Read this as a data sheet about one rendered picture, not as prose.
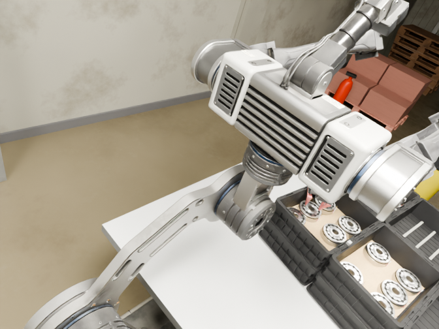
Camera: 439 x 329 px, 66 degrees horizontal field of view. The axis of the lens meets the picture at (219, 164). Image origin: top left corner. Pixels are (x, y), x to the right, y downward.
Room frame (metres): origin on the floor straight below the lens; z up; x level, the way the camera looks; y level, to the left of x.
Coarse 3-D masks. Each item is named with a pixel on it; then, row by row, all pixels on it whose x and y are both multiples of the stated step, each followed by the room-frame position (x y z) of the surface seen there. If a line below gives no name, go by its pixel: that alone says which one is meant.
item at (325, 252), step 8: (296, 192) 1.15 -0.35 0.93; (280, 208) 1.03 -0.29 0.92; (288, 216) 1.00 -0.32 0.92; (296, 224) 0.97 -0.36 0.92; (376, 224) 1.13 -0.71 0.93; (304, 232) 0.94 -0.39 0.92; (360, 232) 1.04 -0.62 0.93; (312, 240) 0.92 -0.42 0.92; (352, 240) 0.98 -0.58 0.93; (320, 248) 0.89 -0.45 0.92; (336, 248) 0.91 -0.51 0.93; (328, 256) 0.87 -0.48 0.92
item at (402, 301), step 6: (384, 282) 0.90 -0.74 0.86; (390, 282) 0.91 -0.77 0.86; (396, 282) 0.92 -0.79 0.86; (384, 288) 0.87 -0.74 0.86; (402, 288) 0.90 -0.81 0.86; (390, 294) 0.85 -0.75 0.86; (402, 294) 0.87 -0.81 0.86; (390, 300) 0.83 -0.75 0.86; (396, 300) 0.84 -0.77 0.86; (402, 300) 0.85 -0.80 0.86
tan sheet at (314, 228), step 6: (312, 198) 1.28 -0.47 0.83; (336, 210) 1.26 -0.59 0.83; (324, 216) 1.18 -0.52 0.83; (330, 216) 1.20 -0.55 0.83; (336, 216) 1.21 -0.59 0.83; (306, 222) 1.11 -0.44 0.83; (318, 222) 1.13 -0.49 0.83; (324, 222) 1.15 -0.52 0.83; (330, 222) 1.16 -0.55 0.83; (312, 228) 1.08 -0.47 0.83; (318, 228) 1.09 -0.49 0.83; (318, 234) 1.06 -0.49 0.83; (330, 246) 1.01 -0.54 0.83
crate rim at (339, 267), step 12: (372, 228) 1.09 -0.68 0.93; (360, 240) 1.00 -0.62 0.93; (336, 252) 0.89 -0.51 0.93; (336, 264) 0.84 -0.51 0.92; (432, 264) 1.01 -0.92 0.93; (348, 276) 0.81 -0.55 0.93; (360, 288) 0.77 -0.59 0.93; (432, 288) 0.89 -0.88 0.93; (372, 300) 0.74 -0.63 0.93; (420, 300) 0.81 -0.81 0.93; (384, 312) 0.71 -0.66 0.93; (396, 324) 0.68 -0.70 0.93
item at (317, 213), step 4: (304, 200) 1.20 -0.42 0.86; (300, 204) 1.16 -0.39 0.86; (304, 204) 1.18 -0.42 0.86; (312, 204) 1.19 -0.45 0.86; (316, 204) 1.20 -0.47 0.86; (304, 208) 1.15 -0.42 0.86; (316, 208) 1.18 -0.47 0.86; (304, 212) 1.12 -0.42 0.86; (308, 212) 1.13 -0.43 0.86; (316, 212) 1.15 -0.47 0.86; (320, 212) 1.16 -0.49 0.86; (308, 216) 1.11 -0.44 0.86; (312, 216) 1.12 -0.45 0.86; (316, 216) 1.13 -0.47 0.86
